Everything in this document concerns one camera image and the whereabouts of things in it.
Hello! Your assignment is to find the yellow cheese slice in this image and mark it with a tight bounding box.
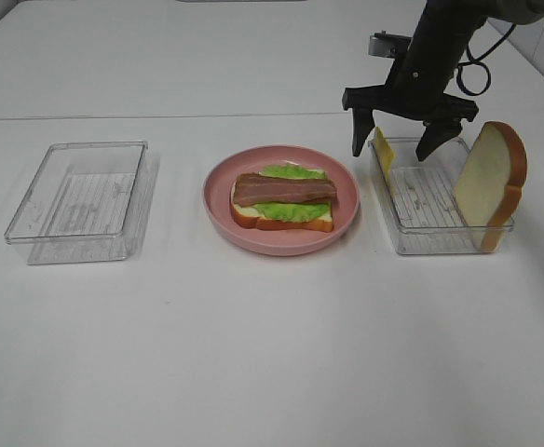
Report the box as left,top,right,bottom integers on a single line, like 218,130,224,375
372,127,395,183

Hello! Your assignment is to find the red bacon strip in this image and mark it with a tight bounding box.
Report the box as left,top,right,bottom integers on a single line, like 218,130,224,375
232,173,337,206

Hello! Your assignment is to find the bread slice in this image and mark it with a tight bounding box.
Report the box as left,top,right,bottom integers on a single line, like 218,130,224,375
454,121,528,252
230,182,337,232

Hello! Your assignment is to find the clear plastic tray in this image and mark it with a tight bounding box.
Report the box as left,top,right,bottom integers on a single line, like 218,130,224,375
4,142,157,265
368,136,514,255

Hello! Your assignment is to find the green lettuce leaf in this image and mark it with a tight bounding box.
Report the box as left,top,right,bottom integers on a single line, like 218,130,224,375
252,162,332,223

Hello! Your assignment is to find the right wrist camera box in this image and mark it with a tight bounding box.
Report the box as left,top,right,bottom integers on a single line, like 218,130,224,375
368,31,412,59

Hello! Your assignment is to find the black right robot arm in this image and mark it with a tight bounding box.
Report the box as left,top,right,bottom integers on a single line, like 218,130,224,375
342,1,544,161

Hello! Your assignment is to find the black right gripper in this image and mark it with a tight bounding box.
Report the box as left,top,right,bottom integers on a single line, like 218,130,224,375
342,41,478,161

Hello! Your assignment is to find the pink round plate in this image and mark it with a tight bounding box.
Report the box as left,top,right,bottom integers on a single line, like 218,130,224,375
203,145,360,256

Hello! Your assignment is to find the brown bacon strip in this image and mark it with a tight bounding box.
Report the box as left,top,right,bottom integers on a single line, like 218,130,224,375
231,173,297,206

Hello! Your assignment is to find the clear left plastic tray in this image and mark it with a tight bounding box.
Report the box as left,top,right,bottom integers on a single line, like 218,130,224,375
4,142,157,265

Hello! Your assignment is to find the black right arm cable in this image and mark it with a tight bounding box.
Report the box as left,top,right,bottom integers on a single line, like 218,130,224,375
456,18,519,98

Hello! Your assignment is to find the clear right plastic tray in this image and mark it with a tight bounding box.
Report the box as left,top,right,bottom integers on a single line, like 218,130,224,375
368,136,514,255

